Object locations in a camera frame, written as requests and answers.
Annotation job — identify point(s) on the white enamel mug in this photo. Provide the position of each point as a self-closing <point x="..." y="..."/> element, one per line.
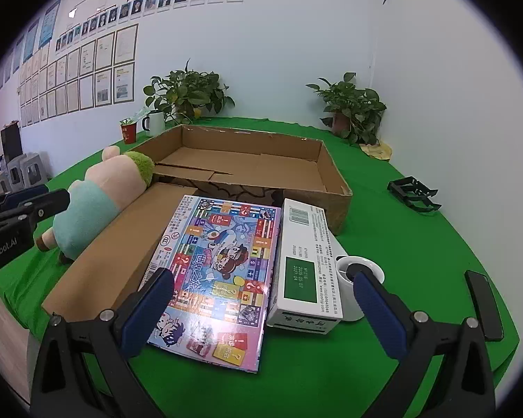
<point x="156" y="122"/>

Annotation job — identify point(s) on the cardboard box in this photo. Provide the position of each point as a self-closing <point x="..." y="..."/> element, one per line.
<point x="244" y="170"/>

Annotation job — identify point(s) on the blue notice poster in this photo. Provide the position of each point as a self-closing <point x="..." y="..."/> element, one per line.
<point x="31" y="41"/>
<point x="49" y="24"/>

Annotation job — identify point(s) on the wall of framed certificates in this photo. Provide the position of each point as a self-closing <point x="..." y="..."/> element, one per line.
<point x="104" y="74"/>

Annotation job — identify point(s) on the potted plant brown pot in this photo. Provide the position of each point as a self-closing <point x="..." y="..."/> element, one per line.
<point x="353" y="104"/>

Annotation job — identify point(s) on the red paper cup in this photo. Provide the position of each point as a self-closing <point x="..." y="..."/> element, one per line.
<point x="129" y="134"/>

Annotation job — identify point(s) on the colourful printed booklet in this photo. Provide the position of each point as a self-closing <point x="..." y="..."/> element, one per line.
<point x="226" y="261"/>

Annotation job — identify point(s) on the yellow cloth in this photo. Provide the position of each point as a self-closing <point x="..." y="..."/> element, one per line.
<point x="377" y="151"/>

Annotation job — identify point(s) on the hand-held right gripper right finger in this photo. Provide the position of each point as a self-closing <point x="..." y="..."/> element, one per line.
<point x="377" y="313"/>

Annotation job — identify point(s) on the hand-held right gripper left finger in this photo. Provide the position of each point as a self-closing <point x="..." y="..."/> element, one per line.
<point x="150" y="309"/>

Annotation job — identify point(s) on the large bushy potted plant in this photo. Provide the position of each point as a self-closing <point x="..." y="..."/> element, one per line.
<point x="187" y="91"/>

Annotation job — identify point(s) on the black plastic clip holder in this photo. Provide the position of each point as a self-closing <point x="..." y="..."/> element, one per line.
<point x="403" y="187"/>

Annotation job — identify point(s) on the row of portrait photos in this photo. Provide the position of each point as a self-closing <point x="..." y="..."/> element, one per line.
<point x="157" y="2"/>

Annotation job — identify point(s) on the green tablecloth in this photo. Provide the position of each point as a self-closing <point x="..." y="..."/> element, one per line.
<point x="375" y="235"/>

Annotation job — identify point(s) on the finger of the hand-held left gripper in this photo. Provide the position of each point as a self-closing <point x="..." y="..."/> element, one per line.
<point x="22" y="197"/>
<point x="43" y="209"/>

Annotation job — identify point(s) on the pink plush pig toy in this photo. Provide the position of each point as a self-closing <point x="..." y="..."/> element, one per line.
<point x="96" y="209"/>

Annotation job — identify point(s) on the long white carton green label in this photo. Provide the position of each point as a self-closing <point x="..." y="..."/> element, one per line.
<point x="305" y="252"/>

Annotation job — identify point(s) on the black smartphone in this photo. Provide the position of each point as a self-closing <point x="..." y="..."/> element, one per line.
<point x="483" y="305"/>

